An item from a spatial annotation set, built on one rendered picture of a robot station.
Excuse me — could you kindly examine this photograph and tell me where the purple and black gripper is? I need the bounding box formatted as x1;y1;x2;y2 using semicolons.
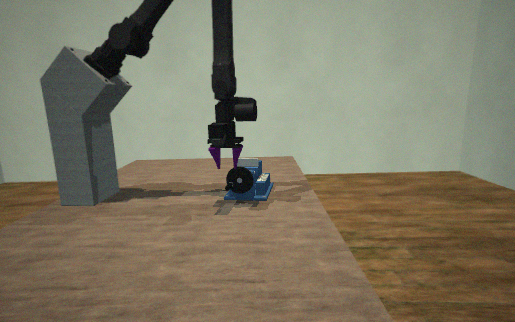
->
208;137;244;170

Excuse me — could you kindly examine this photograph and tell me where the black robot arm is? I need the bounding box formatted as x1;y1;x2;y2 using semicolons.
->
84;0;257;146

